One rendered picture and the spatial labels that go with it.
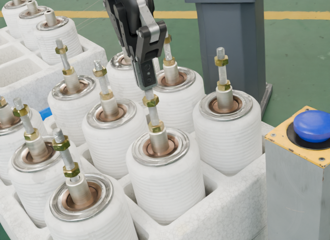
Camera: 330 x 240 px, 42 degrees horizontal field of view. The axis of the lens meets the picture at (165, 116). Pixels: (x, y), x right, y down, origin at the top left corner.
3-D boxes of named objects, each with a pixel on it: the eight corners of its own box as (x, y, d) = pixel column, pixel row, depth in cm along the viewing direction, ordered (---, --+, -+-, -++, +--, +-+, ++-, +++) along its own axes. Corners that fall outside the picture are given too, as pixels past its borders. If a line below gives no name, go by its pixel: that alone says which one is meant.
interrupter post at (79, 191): (79, 210, 48) (70, 189, 46) (68, 199, 50) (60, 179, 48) (96, 198, 49) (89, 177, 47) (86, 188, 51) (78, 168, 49)
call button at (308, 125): (309, 119, 45) (310, 104, 44) (343, 135, 42) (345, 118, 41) (285, 138, 43) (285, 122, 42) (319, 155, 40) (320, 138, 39)
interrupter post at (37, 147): (33, 151, 59) (25, 133, 57) (50, 148, 59) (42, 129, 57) (30, 163, 57) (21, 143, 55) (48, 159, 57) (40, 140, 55)
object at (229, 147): (195, 209, 69) (179, 119, 59) (218, 170, 76) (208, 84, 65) (252, 226, 64) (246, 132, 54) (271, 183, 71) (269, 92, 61)
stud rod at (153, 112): (162, 135, 54) (151, 85, 50) (163, 140, 53) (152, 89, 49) (154, 136, 54) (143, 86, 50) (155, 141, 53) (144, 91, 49)
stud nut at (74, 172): (80, 175, 46) (78, 169, 46) (65, 180, 46) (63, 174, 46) (79, 165, 48) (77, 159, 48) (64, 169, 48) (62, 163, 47)
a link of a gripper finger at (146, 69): (131, 44, 46) (141, 84, 48) (142, 53, 43) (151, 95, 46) (144, 39, 46) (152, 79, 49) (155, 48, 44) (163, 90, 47)
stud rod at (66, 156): (81, 184, 48) (61, 131, 43) (72, 187, 48) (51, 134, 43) (80, 178, 48) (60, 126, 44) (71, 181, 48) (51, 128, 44)
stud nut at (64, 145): (70, 149, 44) (68, 142, 44) (55, 153, 44) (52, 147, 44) (69, 138, 46) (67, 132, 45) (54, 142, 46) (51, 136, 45)
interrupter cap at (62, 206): (71, 236, 45) (69, 231, 45) (39, 201, 50) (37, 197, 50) (127, 196, 49) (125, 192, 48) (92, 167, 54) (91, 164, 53)
